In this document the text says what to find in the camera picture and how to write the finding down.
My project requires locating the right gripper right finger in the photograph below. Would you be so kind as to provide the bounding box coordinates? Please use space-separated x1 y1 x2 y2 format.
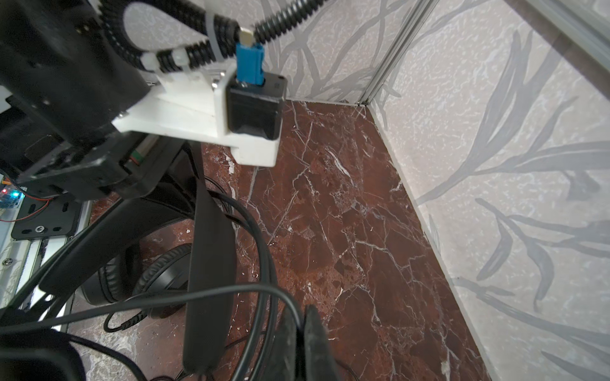
302 305 341 381

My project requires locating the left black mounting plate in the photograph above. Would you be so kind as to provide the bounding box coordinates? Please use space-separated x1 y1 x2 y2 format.
11 194 83 241

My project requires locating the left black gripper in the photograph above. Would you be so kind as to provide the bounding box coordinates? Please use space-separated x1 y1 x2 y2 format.
1 1 187 200

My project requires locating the headphones black cable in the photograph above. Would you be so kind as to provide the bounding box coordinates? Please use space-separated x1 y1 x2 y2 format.
0 283 306 381

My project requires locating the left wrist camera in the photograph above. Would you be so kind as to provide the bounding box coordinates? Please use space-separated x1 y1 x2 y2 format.
113 44 287 168

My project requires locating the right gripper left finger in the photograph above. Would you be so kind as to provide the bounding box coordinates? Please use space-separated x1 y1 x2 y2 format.
260 307 298 381

